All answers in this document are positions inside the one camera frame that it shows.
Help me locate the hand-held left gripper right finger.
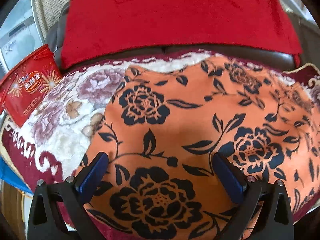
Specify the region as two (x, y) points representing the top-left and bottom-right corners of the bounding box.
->
(212, 152), (294, 240)

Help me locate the blue plastic item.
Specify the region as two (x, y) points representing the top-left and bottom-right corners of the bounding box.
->
(0, 155), (33, 195)

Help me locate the red gift tin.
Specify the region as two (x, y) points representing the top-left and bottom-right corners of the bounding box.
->
(0, 44), (63, 128)

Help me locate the floral plush blanket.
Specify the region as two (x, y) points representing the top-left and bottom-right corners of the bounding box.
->
(0, 50), (320, 240)

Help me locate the beige dotted curtain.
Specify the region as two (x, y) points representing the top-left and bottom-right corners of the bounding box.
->
(32, 0), (303, 39)

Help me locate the red blanket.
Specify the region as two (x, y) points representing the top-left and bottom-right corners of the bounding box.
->
(60, 0), (303, 70)

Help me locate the white floral standing air conditioner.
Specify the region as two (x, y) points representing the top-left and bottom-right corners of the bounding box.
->
(0, 0), (50, 80)

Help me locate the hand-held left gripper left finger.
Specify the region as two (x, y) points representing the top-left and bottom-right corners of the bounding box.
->
(27, 152), (109, 240)

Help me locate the orange floral garment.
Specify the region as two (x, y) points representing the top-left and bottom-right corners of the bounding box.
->
(75, 55), (320, 240)

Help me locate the brown leather sofa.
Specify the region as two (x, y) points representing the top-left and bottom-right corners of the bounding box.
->
(45, 0), (304, 72)

